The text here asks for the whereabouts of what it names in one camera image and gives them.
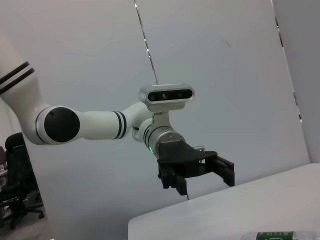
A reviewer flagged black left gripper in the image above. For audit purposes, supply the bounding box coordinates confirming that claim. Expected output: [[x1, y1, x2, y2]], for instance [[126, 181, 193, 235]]
[[156, 140, 236, 196]]

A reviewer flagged black office chair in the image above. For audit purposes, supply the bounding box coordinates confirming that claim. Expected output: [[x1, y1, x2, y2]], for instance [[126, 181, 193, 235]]
[[0, 132, 46, 222]]

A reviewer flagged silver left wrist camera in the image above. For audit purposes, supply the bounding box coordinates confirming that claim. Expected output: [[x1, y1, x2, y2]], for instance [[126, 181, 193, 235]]
[[138, 82, 196, 126]]

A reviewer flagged clear green-label water bottle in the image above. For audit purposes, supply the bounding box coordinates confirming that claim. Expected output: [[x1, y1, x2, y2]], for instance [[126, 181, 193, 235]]
[[241, 231, 320, 240]]

